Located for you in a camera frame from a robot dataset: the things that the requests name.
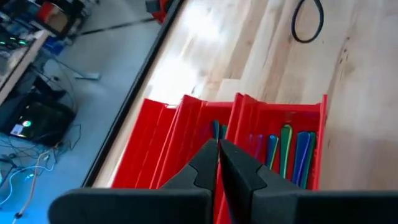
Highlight small grey floor piece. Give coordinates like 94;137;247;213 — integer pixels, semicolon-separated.
73;71;102;81

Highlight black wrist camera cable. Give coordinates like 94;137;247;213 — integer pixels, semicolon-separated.
290;0;325;44

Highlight black aluminium table frame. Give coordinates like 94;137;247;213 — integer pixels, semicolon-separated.
81;0;187;188

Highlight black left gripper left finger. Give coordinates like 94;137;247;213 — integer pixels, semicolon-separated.
48;138;218;224

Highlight black computer case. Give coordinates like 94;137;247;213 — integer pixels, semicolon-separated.
0;98;78;147

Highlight cream yellow extension cord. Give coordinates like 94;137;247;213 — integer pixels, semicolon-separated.
0;148;55;224

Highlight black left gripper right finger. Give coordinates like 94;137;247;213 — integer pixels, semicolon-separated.
219;139;398;224

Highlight wooden background desk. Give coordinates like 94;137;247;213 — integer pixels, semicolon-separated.
0;29;50;105

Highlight red plastic bin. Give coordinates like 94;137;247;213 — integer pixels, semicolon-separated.
149;94;236;190
213;92;329;224
110;98;180;190

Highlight orange box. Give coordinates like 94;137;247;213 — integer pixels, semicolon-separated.
36;1;71;34

